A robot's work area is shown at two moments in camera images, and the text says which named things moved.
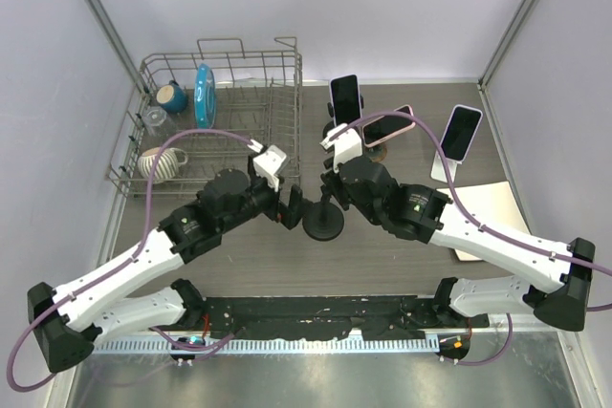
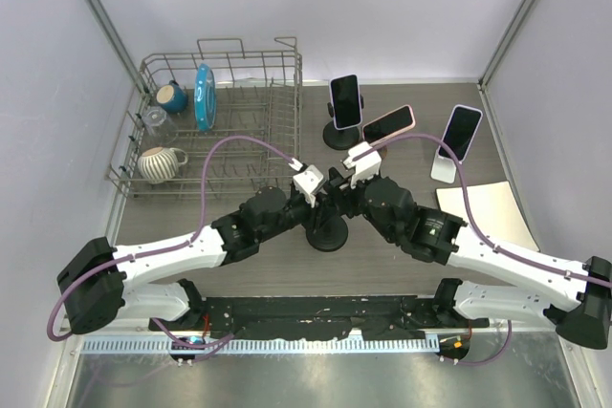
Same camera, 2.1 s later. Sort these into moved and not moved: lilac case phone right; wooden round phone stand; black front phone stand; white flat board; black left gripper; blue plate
Moved: black left gripper; black front phone stand
Not moved: wooden round phone stand; white flat board; lilac case phone right; blue plate
